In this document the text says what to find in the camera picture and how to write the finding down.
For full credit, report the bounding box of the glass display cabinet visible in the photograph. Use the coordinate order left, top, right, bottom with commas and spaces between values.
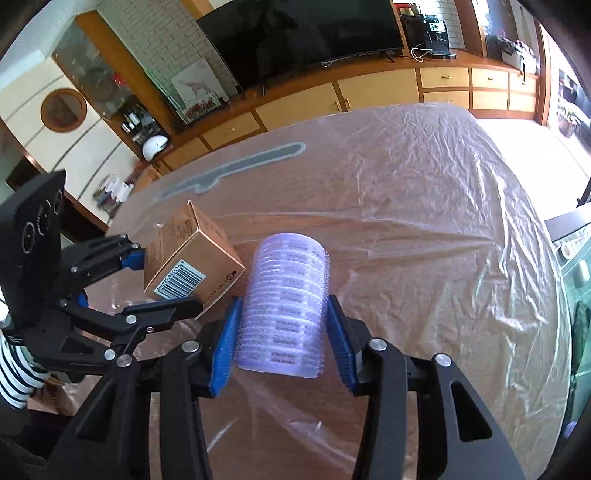
51, 11, 185, 153

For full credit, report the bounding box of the black flat television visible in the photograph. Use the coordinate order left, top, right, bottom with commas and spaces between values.
196, 0, 416, 93

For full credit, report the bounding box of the white storage box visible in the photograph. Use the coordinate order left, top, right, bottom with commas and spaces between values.
501, 39, 539, 75

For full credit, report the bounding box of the person's left forearm striped sleeve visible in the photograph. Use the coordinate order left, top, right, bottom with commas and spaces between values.
0, 330, 49, 411

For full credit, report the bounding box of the round wooden wall plaque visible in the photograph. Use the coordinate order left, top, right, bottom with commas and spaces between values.
40, 88, 88, 132

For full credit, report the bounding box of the brown cardboard box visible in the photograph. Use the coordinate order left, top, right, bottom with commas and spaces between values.
144, 200, 246, 305

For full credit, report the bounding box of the framed animal picture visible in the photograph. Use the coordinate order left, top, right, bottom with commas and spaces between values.
171, 59, 229, 121

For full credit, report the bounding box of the dark glass side table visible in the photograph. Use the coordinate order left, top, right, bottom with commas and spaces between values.
545, 205, 591, 430

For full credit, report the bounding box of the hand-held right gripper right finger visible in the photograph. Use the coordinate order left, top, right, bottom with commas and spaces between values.
325, 295, 527, 480

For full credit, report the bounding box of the clear plastic table cover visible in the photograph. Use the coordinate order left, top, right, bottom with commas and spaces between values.
108, 102, 575, 480

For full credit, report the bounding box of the white dome lamp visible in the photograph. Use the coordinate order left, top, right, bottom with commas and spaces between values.
141, 134, 171, 162

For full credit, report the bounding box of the row of small bottles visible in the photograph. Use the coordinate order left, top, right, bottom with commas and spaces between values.
95, 174, 134, 215

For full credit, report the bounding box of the wooden sideboard cabinet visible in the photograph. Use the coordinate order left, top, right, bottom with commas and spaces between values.
157, 51, 543, 176

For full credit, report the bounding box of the black coffee machine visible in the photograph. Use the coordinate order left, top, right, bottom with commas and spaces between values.
399, 14, 455, 58

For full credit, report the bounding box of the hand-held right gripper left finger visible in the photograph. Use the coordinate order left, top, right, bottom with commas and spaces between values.
46, 295, 245, 480

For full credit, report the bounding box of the group of shelf bottles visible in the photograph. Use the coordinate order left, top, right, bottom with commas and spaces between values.
121, 108, 158, 144

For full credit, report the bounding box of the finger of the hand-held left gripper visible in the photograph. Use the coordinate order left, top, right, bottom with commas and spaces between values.
41, 296, 204, 365
58, 233, 147, 289

